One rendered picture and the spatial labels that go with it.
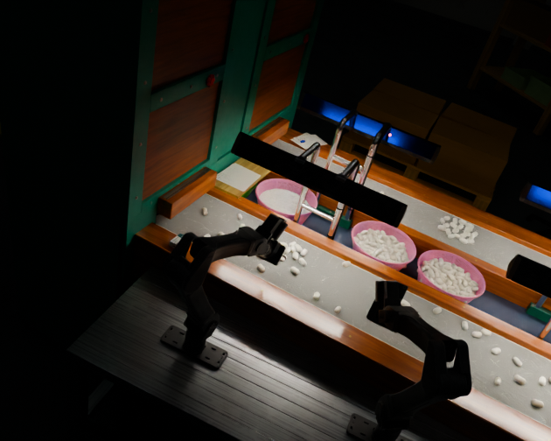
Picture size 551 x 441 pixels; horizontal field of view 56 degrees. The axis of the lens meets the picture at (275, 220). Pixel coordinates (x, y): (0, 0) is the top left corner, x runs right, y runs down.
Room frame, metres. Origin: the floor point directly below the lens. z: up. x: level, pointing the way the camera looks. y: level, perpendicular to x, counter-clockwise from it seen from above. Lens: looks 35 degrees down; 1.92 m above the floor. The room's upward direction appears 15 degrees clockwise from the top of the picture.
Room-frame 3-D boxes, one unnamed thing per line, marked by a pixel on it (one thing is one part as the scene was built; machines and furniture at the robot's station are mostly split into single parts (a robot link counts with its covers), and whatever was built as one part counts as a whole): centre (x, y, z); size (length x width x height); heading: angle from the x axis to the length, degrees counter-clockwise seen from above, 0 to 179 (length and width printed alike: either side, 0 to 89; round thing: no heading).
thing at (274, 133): (2.25, 0.13, 0.83); 0.30 x 0.06 x 0.07; 162
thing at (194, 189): (1.60, 0.34, 0.83); 0.30 x 0.06 x 0.07; 162
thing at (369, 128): (2.06, -0.27, 1.08); 0.62 x 0.08 x 0.07; 72
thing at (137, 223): (2.05, 0.52, 0.42); 1.36 x 0.55 x 0.84; 162
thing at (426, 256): (1.63, -0.70, 0.72); 0.27 x 0.27 x 0.10
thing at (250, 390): (1.21, -0.21, 0.65); 1.20 x 0.90 x 0.04; 77
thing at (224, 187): (1.91, 0.19, 0.77); 0.33 x 0.15 x 0.01; 162
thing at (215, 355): (1.03, 0.14, 0.71); 0.20 x 0.07 x 0.08; 77
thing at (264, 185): (1.85, -0.02, 0.72); 0.27 x 0.27 x 0.10
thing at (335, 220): (1.60, -0.12, 0.90); 0.20 x 0.19 x 0.45; 72
